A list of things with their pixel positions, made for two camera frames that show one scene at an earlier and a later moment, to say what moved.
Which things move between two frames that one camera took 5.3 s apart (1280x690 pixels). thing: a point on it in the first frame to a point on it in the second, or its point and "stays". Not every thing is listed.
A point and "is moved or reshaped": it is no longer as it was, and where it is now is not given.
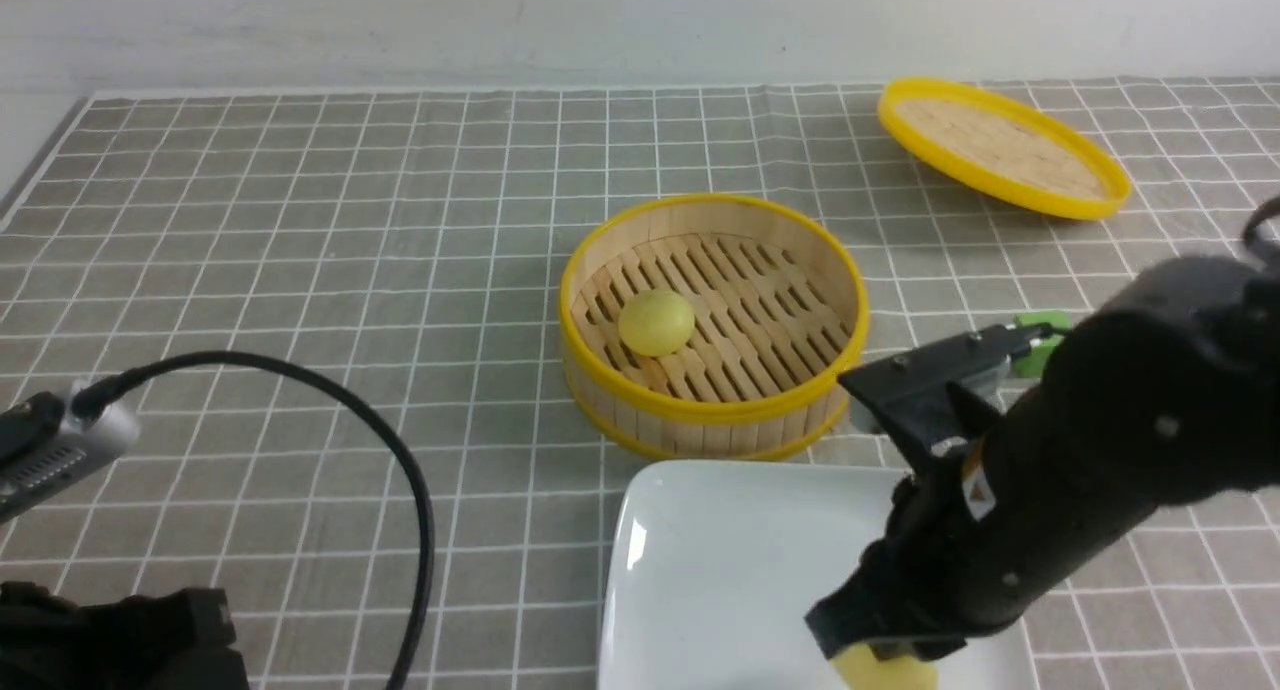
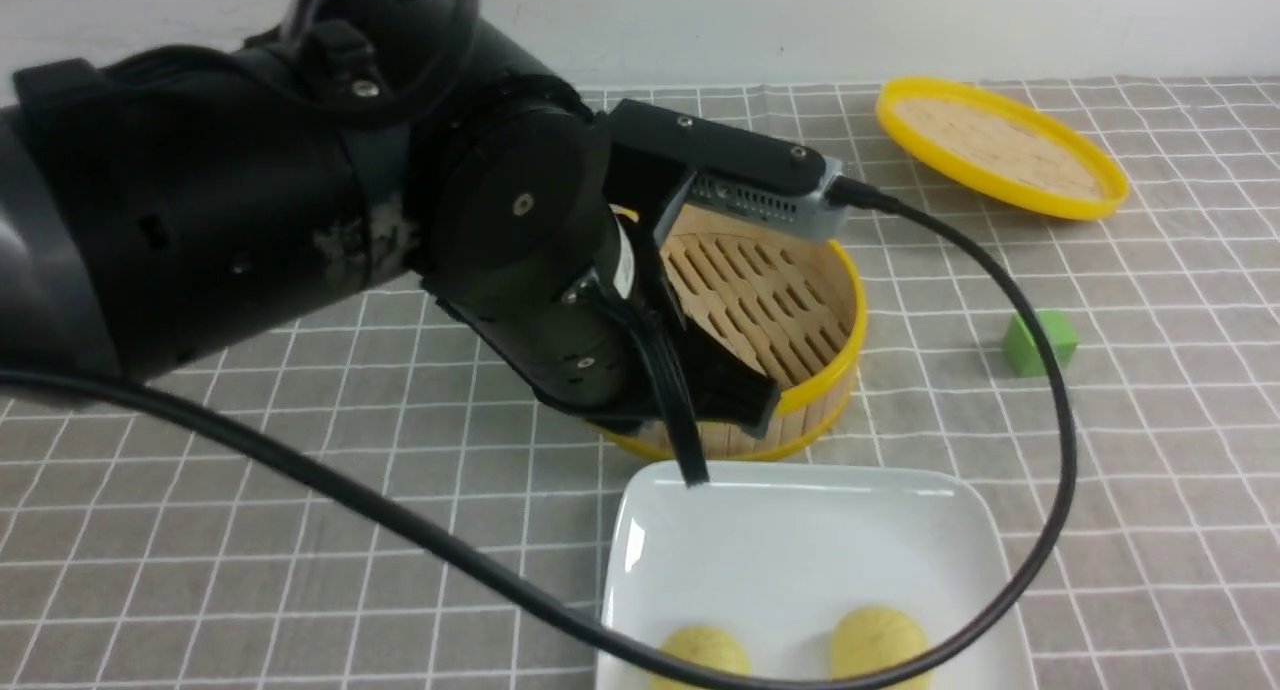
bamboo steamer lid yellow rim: (1002, 150) stays
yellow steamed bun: (656, 323) is moved or reshaped
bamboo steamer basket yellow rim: (779, 300) stays
